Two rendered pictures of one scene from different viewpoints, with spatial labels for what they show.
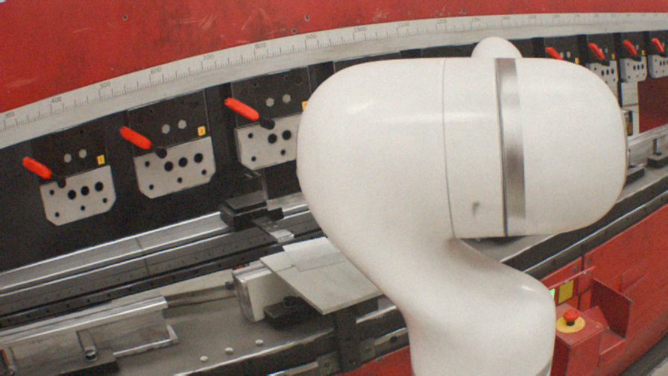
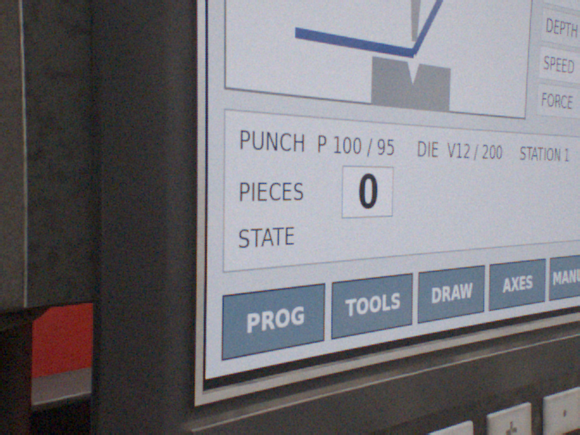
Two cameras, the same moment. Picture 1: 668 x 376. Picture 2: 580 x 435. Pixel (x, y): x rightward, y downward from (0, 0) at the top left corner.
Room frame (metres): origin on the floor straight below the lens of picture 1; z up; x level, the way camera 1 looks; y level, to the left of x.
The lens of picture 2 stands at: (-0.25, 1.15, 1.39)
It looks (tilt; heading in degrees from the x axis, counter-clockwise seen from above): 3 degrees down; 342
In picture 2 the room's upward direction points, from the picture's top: 1 degrees clockwise
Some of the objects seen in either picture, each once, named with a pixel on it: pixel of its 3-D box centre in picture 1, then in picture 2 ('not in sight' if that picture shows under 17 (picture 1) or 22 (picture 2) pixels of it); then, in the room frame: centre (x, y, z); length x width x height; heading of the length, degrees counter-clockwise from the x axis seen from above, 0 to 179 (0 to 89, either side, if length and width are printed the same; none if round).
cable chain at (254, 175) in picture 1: (305, 168); not in sight; (1.63, 0.06, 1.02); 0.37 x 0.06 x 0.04; 115
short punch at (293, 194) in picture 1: (288, 180); not in sight; (1.18, 0.08, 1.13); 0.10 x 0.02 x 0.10; 115
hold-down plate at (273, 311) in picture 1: (338, 296); not in sight; (1.15, 0.02, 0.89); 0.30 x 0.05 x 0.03; 115
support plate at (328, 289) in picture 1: (334, 269); not in sight; (1.05, 0.02, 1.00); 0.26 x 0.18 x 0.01; 25
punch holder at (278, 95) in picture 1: (267, 115); not in sight; (1.17, 0.10, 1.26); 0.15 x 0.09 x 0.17; 115
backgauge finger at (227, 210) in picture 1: (261, 217); not in sight; (1.33, 0.16, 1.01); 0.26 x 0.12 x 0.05; 25
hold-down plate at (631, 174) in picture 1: (616, 180); not in sight; (1.56, -0.85, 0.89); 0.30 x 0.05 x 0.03; 115
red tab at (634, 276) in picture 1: (634, 276); not in sight; (1.48, -0.91, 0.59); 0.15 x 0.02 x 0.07; 115
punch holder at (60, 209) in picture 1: (72, 169); not in sight; (1.00, 0.46, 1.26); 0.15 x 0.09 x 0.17; 115
